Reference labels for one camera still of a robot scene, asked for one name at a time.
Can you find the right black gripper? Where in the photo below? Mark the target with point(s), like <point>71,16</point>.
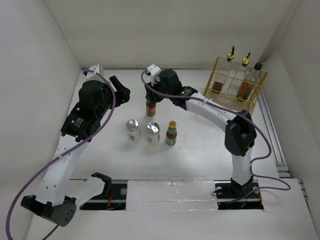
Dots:
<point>154,98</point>

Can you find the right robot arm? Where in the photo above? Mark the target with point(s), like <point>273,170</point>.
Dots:
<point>239,137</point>

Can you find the dark sauce glass bottle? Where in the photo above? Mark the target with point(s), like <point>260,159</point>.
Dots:
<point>223,72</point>

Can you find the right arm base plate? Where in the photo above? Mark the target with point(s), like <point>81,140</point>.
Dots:
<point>228,199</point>

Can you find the red label soy sauce bottle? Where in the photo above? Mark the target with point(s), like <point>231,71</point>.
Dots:
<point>251,80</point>

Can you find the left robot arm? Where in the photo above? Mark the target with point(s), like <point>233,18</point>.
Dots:
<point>52,200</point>

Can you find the clear liquid glass bottle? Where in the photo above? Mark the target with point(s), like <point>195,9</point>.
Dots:
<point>238,74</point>

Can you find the silver lid shaker right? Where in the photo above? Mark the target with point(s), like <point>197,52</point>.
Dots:
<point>153,133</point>

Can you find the yellow cap sauce bottle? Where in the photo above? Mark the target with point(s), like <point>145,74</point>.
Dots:
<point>150,108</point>
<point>171,134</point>

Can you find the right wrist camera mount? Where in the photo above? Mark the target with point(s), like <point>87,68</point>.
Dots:
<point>153,71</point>

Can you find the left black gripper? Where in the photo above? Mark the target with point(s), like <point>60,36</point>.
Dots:
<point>121,95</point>

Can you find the silver lid shaker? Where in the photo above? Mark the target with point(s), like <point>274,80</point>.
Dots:
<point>133,129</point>
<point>153,133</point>

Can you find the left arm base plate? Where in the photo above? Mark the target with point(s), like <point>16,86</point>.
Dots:
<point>114,200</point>

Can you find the yellow cap sauce bottle front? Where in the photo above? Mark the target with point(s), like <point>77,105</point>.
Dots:
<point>171,134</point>

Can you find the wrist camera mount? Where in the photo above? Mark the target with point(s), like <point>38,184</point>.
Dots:
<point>95,68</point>
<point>153,71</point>

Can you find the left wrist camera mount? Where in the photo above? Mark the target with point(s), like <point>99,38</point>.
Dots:
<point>95,68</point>

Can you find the silver lid shaker left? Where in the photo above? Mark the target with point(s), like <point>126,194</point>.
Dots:
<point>133,129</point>

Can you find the yellow wire rack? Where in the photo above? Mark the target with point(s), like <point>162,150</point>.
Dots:
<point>227,87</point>

